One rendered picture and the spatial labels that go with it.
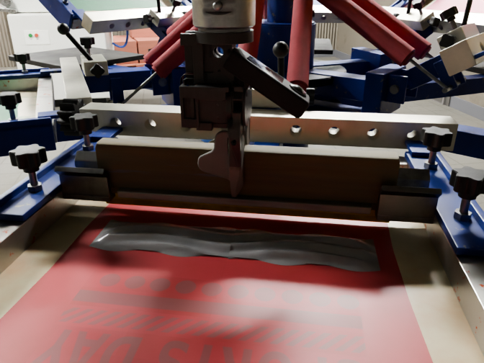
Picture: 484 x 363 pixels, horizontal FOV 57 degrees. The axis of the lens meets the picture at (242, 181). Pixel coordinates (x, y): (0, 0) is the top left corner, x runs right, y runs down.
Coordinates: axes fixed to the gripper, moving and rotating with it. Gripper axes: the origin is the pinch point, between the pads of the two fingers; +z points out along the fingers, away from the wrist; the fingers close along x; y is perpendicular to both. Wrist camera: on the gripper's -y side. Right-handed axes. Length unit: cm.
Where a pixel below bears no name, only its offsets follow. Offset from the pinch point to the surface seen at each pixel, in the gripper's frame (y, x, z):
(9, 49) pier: 453, -600, 74
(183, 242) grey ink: 6.3, 9.0, 4.8
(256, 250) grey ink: -3.2, 9.2, 5.0
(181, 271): 5.1, 14.4, 5.3
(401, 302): -19.3, 16.4, 5.4
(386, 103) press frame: -29, -63, 4
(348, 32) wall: -73, -731, 57
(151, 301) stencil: 6.8, 19.9, 5.3
